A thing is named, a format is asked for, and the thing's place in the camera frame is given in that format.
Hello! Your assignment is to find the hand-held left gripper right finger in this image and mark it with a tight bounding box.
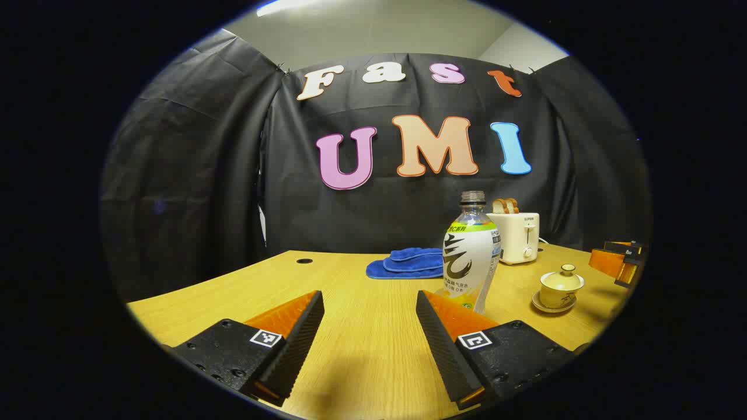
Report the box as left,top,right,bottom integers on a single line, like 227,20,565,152
416,290,578,409

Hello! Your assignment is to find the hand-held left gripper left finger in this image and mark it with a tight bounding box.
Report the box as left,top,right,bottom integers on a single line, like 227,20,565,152
169,290,325,407

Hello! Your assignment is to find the cream ceramic teacup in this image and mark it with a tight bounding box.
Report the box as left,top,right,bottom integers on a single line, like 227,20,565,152
539,280,585,309

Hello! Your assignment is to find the plastic water bottle white label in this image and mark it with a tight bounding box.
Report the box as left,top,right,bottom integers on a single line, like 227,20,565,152
435,191,502,314

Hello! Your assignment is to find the cream ceramic saucer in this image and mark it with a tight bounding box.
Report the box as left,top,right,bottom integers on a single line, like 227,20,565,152
531,290,578,314

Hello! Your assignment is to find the blue towel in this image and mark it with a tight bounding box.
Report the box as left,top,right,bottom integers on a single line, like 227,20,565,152
366,248,444,279

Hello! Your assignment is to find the cream toaster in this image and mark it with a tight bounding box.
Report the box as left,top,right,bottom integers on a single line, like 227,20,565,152
486,212,540,266

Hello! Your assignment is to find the black backdrop cloth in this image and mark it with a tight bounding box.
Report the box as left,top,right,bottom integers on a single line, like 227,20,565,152
100,28,651,301

